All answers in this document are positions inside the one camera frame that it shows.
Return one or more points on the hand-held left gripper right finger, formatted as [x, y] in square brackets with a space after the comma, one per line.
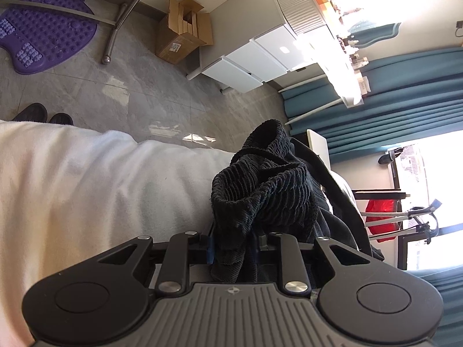
[261, 243]

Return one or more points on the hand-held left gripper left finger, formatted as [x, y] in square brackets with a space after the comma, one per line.
[211, 250]

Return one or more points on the grey garment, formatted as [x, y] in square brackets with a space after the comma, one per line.
[343, 195]

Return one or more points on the white boxy appliance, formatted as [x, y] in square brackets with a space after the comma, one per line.
[320, 148]

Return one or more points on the red bag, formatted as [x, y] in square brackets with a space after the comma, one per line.
[381, 217]

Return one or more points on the black framed window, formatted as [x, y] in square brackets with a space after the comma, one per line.
[434, 173]

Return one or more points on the white desk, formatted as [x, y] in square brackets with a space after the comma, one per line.
[343, 76]

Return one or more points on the teal curtain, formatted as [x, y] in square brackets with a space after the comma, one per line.
[379, 97]
[445, 303]

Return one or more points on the black shoe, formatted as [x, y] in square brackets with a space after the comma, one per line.
[30, 112]
[61, 119]

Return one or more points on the grey cabinet with white drawers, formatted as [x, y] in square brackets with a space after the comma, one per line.
[253, 43]

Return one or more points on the large open cardboard box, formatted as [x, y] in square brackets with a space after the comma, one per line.
[181, 32]

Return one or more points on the teal scalloped chair back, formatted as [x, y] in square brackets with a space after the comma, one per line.
[372, 30]

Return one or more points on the purple massage mat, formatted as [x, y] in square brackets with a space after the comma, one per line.
[43, 32]

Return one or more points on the metal chair frame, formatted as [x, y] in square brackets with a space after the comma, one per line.
[124, 11]

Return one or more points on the black wall charger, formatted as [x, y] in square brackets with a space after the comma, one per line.
[458, 29]

